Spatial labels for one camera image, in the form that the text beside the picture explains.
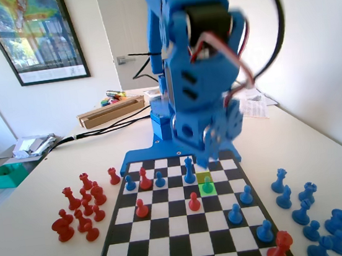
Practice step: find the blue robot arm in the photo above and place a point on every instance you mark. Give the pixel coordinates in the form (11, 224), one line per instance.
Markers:
(154, 27)

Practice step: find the blue chess king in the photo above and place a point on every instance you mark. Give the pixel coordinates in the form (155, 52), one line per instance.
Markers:
(189, 172)

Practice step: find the red chess pawn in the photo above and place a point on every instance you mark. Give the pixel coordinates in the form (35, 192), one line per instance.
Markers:
(194, 202)
(85, 195)
(63, 214)
(91, 233)
(98, 213)
(87, 207)
(142, 209)

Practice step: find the red chess bishop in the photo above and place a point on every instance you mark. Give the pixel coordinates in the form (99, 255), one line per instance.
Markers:
(98, 195)
(144, 179)

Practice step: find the blue chess queen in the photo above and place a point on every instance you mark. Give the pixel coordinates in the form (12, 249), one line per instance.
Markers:
(278, 182)

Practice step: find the blue chess rook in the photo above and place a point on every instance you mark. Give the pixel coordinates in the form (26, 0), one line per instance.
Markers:
(338, 220)
(307, 194)

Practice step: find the red chess king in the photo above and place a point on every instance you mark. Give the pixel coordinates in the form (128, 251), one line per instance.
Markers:
(279, 249)

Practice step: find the printed paper sheet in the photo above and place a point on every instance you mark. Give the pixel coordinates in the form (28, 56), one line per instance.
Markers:
(257, 108)

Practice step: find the black white chessboard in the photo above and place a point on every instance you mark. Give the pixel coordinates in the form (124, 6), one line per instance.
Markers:
(177, 227)

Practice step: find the silver yellow tube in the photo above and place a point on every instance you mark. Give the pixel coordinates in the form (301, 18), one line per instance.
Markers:
(116, 93)

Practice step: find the long cardboard box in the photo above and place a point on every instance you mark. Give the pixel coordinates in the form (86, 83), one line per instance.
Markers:
(110, 113)

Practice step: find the colourful marker set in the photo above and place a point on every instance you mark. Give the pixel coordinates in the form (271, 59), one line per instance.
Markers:
(108, 102)

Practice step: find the white door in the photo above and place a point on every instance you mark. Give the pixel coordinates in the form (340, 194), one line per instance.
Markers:
(126, 21)

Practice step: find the grey wrapper pile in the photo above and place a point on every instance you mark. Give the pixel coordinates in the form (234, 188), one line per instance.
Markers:
(32, 145)

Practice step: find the black framed poster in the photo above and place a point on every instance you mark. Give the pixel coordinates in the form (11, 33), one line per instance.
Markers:
(37, 32)

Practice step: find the green plastic bin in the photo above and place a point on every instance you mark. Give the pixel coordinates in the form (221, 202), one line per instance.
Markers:
(6, 176)

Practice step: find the blue base plate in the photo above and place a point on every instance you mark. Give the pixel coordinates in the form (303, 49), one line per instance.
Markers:
(137, 155)

